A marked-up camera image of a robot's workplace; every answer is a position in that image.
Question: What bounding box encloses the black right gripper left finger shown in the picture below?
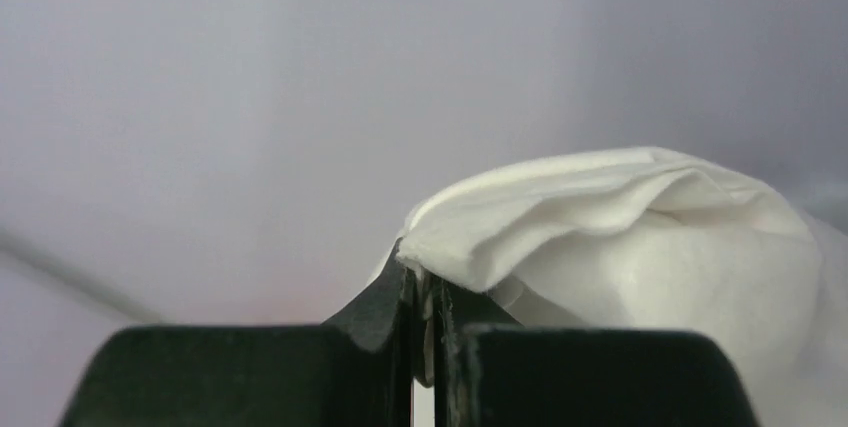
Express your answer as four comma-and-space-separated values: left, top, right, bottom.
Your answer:
60, 259, 416, 426

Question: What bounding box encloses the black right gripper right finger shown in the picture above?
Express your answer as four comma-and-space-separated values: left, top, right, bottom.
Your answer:
433, 279, 757, 427

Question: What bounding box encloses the white t shirt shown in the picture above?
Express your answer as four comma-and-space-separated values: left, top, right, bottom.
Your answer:
397, 147, 847, 426

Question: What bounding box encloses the aluminium frame rail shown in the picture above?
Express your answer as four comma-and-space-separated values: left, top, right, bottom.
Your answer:
1, 227, 167, 324

